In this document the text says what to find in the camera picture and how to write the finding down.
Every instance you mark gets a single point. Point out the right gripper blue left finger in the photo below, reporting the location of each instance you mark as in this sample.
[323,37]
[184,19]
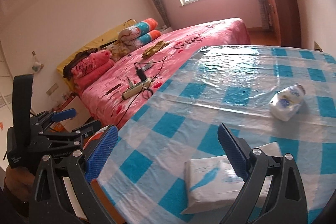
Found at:
[98,149]

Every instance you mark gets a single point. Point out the olive cloth on bed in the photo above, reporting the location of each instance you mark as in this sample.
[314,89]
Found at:
[149,52]

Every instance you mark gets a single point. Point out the brown wooden cabinet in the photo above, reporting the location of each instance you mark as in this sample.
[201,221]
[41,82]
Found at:
[285,22]

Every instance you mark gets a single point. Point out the person left hand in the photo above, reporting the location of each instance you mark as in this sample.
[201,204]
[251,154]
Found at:
[19,182]

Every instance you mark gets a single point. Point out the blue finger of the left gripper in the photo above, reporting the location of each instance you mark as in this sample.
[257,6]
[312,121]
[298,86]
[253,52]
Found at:
[87,130]
[46,118]

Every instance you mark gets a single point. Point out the white feather tissue pack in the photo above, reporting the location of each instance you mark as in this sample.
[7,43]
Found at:
[211,183]

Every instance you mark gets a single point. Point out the black phone on bed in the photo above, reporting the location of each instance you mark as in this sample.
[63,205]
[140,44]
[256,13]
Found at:
[113,90]

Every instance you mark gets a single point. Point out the white crushed bottle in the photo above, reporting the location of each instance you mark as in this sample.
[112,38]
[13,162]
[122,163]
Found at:
[287,102]

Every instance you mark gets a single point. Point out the pink floral bed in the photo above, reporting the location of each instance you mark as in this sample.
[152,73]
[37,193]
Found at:
[112,109]

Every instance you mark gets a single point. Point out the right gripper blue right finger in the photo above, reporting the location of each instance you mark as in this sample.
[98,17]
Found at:
[235,153]

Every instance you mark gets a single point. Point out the yellow headboard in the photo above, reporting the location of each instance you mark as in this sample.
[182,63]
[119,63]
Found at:
[109,36]

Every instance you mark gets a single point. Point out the black power adapter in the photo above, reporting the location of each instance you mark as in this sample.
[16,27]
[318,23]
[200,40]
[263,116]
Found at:
[141,74]

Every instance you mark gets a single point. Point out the white power strip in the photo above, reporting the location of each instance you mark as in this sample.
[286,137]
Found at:
[137,88]

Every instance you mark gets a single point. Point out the blue checkered tablecloth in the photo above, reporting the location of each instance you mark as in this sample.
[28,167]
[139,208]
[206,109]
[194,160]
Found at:
[144,175]

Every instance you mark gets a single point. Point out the pink love you blanket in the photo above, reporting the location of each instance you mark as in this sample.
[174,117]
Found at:
[91,68]

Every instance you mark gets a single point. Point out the rolled floral quilt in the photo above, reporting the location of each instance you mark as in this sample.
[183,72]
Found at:
[139,34]

